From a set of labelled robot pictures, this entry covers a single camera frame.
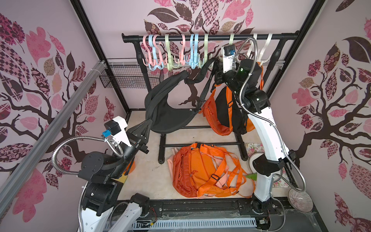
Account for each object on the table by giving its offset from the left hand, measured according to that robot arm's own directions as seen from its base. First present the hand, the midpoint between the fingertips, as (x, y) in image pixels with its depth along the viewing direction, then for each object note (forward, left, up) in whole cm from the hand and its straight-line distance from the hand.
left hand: (152, 123), depth 49 cm
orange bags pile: (+1, -21, -46) cm, 50 cm away
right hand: (+27, -26, +10) cm, 39 cm away
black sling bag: (+18, -34, -13) cm, 41 cm away
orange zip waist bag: (+26, -24, -20) cm, 40 cm away
